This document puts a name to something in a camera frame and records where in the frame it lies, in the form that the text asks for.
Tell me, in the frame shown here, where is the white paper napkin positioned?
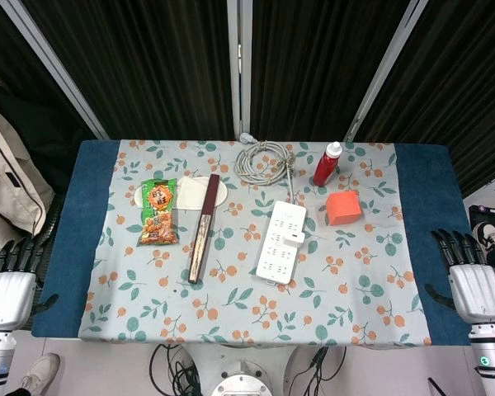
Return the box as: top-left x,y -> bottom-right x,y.
176,176 -> 210,211

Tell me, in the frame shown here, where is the black chair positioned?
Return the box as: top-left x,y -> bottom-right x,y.
0,192 -> 65,290

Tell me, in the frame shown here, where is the grey white robot base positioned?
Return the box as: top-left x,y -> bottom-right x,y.
177,345 -> 319,396

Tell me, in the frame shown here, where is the green snack bag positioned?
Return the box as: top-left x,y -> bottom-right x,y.
137,177 -> 179,248

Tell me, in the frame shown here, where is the orange box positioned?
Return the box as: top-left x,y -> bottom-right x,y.
325,190 -> 364,228

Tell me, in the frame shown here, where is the dark red folded fan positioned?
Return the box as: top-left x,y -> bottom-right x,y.
187,173 -> 222,285

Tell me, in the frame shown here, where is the floral tablecloth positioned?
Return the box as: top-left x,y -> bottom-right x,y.
77,139 -> 433,347

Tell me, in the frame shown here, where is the red bottle white cap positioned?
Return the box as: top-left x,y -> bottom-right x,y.
312,141 -> 343,188

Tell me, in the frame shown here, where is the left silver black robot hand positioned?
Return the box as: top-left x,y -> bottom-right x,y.
0,237 -> 59,331

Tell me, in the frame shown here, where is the black floor cable bundle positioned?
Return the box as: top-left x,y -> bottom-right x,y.
148,343 -> 210,396
303,345 -> 348,396

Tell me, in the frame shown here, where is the black device with screen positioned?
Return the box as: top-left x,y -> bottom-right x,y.
467,203 -> 495,232

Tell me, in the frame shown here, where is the grey partition post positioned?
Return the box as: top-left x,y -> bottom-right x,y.
226,0 -> 253,142
0,0 -> 110,140
343,0 -> 431,144

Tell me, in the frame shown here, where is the white cable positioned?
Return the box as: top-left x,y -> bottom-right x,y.
234,132 -> 303,207

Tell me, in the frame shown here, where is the black ribbed partition panel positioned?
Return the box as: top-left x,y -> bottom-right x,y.
353,0 -> 495,200
250,0 -> 418,144
22,0 -> 237,140

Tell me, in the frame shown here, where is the white power strip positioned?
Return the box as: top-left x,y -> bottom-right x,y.
255,200 -> 308,286

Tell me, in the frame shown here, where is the beige jacket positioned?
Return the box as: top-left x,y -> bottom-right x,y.
0,73 -> 57,252

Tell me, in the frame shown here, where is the black white sneaker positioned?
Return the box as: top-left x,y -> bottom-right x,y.
471,220 -> 495,274

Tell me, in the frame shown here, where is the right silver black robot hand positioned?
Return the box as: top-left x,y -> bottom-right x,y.
423,229 -> 495,326

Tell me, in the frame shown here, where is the white oval plate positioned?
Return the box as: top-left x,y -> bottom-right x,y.
132,180 -> 229,211

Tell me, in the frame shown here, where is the beige shoe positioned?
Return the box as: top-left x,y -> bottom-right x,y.
17,351 -> 62,396

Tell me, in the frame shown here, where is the white plastic power adapter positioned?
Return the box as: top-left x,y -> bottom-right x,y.
282,232 -> 306,249

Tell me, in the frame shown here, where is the blue table cover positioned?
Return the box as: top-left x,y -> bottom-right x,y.
30,139 -> 494,348

